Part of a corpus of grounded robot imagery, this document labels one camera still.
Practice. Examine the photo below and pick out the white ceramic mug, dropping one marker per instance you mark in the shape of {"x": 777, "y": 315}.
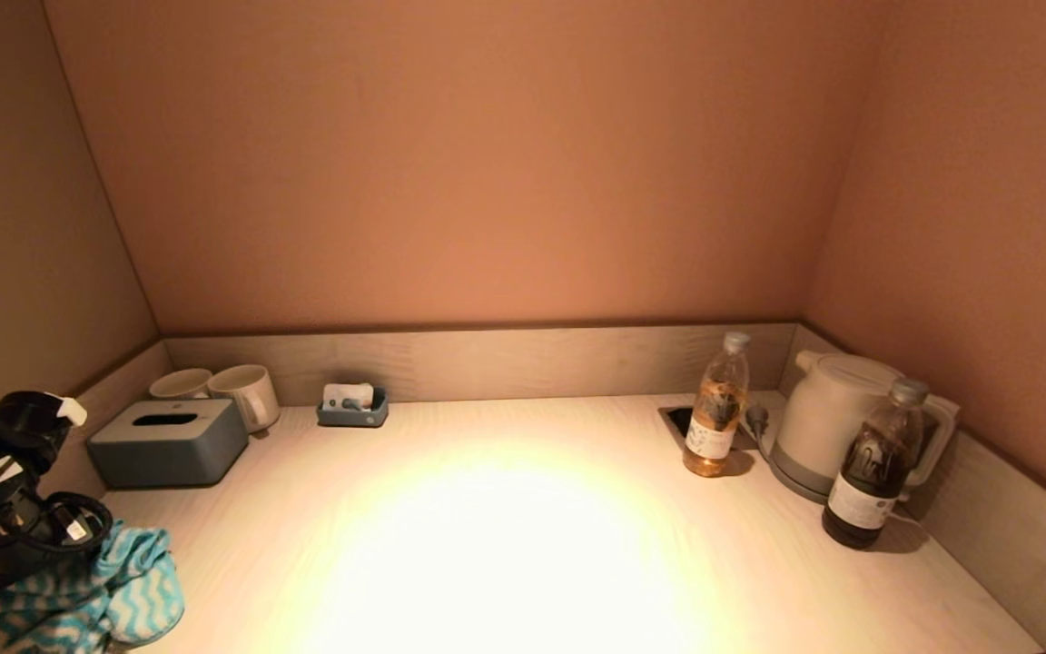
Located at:
{"x": 180, "y": 383}
{"x": 246, "y": 395}

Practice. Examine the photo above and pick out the small grey-blue sachet tray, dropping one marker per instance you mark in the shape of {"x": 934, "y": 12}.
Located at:
{"x": 352, "y": 418}

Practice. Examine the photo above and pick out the dark tea plastic bottle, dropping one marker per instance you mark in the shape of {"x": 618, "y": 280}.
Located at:
{"x": 873, "y": 472}

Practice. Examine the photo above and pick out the grey kettle base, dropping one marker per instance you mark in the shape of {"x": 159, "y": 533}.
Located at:
{"x": 795, "y": 480}

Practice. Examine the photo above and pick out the white electric kettle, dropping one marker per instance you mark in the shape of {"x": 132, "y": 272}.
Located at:
{"x": 827, "y": 409}

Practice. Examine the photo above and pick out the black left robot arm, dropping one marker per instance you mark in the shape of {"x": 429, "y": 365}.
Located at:
{"x": 28, "y": 422}

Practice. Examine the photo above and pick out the teal white striped cloth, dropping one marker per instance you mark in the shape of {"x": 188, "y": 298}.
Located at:
{"x": 137, "y": 590}

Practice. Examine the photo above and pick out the amber tea plastic bottle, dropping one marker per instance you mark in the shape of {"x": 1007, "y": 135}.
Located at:
{"x": 715, "y": 427}

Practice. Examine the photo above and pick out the grey tissue box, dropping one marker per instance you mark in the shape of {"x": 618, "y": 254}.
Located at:
{"x": 169, "y": 450}

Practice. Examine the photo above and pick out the black recessed socket box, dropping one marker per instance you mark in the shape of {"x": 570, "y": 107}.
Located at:
{"x": 679, "y": 420}

